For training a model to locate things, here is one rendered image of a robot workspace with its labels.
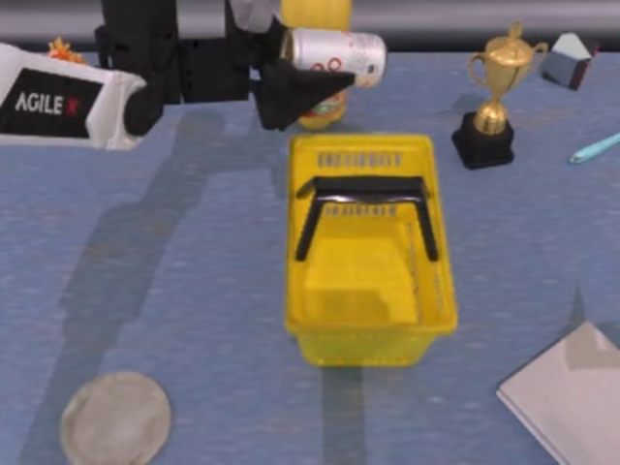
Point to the white soda can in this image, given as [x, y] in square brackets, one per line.
[339, 55]

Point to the yellow bottle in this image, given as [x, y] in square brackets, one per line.
[317, 12]

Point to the small orange toy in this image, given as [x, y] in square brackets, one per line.
[65, 51]

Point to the gold trophy on black base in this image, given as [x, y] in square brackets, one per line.
[496, 82]

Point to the grey and dark carton box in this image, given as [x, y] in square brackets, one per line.
[567, 63]

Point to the teal pen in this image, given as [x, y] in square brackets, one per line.
[595, 148]

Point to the round grey plate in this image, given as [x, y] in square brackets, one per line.
[116, 421]

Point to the white paper sheet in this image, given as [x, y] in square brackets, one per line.
[567, 402]

